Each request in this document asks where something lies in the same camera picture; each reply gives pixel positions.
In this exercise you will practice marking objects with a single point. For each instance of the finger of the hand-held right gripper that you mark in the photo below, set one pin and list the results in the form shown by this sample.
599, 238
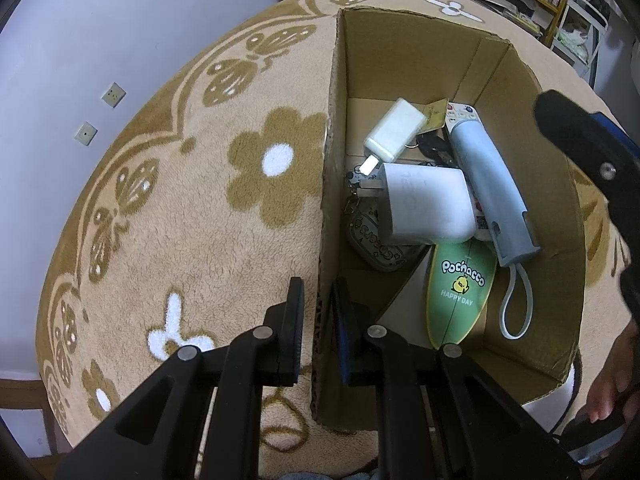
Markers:
575, 130

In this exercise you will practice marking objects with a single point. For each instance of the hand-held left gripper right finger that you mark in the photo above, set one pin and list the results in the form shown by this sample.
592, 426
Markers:
345, 340

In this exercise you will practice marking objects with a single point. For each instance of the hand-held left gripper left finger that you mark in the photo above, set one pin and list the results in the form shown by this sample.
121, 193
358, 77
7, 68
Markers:
295, 330

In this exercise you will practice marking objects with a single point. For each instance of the cardboard box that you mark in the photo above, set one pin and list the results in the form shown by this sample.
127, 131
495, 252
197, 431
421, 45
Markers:
540, 210

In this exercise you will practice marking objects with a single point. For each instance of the cartoon print small case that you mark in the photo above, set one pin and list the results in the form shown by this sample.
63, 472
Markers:
380, 250

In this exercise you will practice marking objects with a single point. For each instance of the light blue handheld fan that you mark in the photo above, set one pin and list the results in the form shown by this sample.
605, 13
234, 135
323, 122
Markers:
487, 185

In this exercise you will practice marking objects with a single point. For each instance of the white remote with coloured buttons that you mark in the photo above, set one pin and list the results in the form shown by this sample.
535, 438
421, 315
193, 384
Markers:
457, 111

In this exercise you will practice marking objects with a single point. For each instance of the green oval hand fan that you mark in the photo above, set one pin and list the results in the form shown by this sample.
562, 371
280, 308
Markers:
457, 290

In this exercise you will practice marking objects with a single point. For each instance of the small gold card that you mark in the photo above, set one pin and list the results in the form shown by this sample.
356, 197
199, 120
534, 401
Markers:
434, 111

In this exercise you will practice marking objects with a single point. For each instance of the bunch of keys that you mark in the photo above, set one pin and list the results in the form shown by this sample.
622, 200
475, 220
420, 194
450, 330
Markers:
432, 147

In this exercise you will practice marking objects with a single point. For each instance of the white charger adapter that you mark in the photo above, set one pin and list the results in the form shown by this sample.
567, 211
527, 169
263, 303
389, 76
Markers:
425, 205

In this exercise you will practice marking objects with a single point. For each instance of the white small bottle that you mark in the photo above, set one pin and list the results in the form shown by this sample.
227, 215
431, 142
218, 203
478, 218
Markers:
395, 127

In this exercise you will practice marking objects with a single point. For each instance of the person's right hand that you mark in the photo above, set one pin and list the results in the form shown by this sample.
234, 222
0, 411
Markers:
610, 370

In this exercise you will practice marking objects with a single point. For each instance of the green tissue pack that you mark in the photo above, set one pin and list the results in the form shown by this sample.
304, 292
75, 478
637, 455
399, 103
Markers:
570, 40

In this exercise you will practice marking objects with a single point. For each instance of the white rolling cart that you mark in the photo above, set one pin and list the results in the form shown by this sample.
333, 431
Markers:
592, 15

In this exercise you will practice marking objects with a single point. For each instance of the wooden shelf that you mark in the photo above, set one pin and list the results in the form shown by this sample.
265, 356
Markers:
561, 5

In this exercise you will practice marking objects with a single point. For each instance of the wall socket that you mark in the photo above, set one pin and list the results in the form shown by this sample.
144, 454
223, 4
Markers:
85, 133
113, 95

